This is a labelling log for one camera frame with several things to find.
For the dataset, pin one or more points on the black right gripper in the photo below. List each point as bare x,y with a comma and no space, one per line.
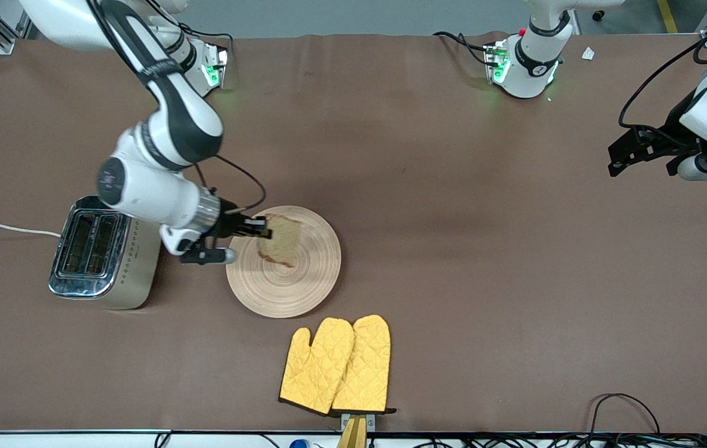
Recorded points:
230,224

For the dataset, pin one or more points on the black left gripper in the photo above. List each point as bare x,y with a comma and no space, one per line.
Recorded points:
676,132

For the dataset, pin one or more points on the slice of toast bread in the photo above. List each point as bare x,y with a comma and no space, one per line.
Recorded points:
282,242

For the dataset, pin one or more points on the round light wooden plate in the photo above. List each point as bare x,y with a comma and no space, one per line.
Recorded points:
285,286

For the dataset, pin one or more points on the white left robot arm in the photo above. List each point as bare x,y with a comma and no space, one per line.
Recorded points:
534,68

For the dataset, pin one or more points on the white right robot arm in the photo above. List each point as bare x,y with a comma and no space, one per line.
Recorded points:
160,180

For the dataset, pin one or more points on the small white paper scrap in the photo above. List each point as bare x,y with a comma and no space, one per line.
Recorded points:
588,54

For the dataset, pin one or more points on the silver beige two-slot toaster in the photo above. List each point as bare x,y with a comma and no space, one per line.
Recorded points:
135,267

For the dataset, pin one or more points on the yellow quilted oven mitt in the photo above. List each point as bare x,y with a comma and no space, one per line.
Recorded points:
316,373
369,361

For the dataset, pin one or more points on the small blue round object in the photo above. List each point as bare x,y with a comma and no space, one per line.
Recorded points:
298,444

